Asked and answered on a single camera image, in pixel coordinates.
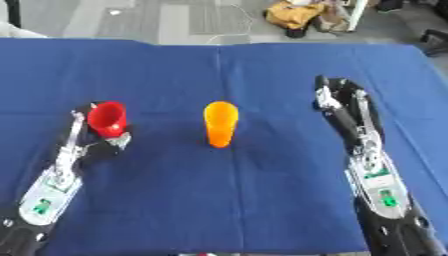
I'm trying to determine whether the white cable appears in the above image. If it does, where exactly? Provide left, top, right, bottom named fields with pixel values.
left=204, top=0, right=256, bottom=45

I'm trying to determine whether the white furniture leg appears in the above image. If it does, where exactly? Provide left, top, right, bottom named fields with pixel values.
left=344, top=0, right=371, bottom=33

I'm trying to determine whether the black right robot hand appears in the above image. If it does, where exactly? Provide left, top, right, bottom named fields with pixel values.
left=311, top=74, right=387, bottom=155

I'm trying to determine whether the red plastic cup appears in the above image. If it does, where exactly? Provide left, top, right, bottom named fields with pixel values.
left=85, top=101, right=130, bottom=139

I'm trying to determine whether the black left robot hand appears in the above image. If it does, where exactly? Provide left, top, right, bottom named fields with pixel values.
left=56, top=101, right=133, bottom=165

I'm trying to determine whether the black chair base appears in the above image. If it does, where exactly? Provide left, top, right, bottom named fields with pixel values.
left=418, top=28, right=448, bottom=57

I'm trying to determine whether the yellow bag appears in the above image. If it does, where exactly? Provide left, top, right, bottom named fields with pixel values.
left=262, top=0, right=329, bottom=38

